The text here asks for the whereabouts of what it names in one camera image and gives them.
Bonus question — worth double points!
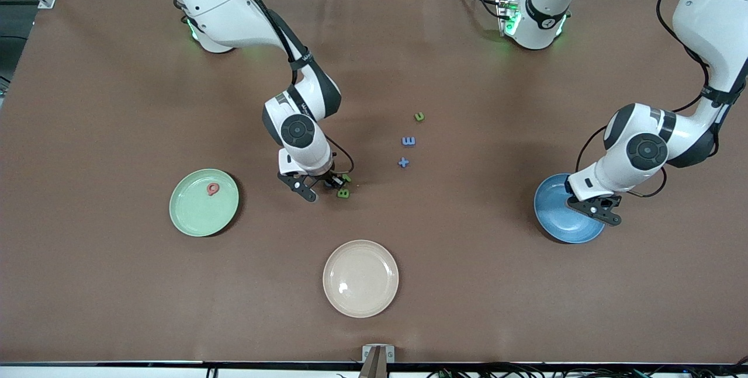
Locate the beige plate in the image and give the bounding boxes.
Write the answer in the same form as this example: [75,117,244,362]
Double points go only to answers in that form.
[323,240,400,318]

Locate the blue plate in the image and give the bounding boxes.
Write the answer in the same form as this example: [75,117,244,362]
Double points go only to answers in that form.
[534,174,607,244]

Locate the tangled black cables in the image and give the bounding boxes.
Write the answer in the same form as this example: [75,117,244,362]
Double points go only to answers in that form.
[427,363,748,378]

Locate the silver base connector box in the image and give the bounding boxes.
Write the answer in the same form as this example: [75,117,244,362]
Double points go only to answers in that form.
[496,0,521,37]

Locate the brown table cover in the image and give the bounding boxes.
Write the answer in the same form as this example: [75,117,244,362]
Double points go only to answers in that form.
[0,0,748,364]

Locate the silver camera mount bracket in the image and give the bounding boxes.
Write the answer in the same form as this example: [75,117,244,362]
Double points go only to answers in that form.
[359,345,396,378]

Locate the light green plate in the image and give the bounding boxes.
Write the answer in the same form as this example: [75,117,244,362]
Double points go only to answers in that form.
[169,169,240,237]

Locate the white table edge profile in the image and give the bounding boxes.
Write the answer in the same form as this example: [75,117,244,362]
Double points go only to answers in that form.
[0,362,748,378]

